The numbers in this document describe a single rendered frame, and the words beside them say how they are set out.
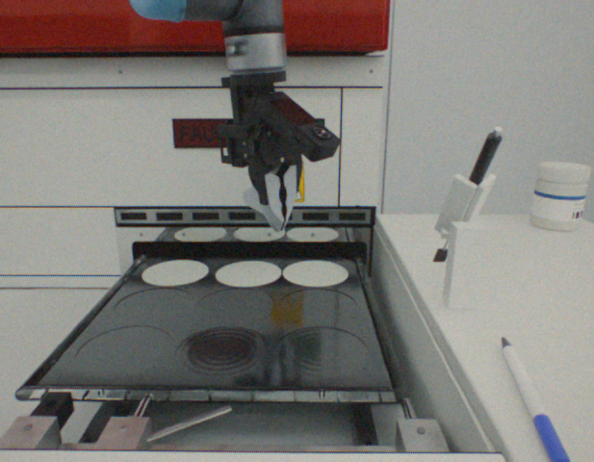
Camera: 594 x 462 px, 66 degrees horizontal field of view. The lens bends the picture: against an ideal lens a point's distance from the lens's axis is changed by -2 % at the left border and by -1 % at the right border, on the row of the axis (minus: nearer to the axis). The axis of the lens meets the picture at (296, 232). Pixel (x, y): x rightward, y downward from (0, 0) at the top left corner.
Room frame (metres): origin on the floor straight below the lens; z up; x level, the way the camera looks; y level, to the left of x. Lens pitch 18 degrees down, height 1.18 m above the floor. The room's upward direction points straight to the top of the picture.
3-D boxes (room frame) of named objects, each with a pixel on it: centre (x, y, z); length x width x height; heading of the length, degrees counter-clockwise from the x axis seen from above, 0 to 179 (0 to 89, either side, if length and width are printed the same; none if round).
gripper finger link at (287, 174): (0.63, 0.03, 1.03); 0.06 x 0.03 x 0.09; 50
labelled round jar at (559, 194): (0.69, -0.41, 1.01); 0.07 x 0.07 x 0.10
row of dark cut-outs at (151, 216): (0.76, 0.09, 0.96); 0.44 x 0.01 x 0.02; 90
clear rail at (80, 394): (0.36, 0.08, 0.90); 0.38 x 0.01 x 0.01; 90
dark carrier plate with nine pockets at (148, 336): (0.54, 0.08, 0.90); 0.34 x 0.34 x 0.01; 0
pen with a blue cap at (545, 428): (0.27, -0.16, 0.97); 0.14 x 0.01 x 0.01; 170
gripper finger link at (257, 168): (0.59, 0.04, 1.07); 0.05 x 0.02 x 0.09; 140
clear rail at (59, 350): (0.54, 0.26, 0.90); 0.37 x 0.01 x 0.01; 0
